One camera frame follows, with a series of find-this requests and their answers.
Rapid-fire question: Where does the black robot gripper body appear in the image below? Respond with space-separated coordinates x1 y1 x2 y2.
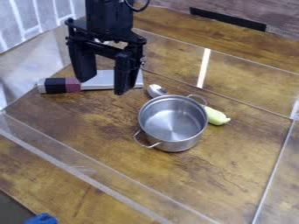
65 0 147 56

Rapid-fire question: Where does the toy knife with grey blade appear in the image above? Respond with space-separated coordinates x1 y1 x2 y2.
36 68 145 95

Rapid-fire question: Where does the clear acrylic enclosure wall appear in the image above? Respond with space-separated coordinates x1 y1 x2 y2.
0 19 299 224

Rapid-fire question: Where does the black bar on back wall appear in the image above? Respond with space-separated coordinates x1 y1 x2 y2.
189 7 267 32

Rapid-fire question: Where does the blue object at bottom edge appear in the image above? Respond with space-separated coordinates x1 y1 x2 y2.
23 213 59 224

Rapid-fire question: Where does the spoon with green handle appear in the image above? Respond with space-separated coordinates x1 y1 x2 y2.
147 84 231 126

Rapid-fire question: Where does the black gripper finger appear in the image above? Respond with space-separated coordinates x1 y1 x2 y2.
68 40 97 82
115 44 144 95

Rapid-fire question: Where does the small stainless steel pot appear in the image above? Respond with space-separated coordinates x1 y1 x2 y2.
133 94 208 153

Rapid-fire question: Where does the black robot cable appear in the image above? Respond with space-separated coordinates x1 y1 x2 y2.
123 0 152 13

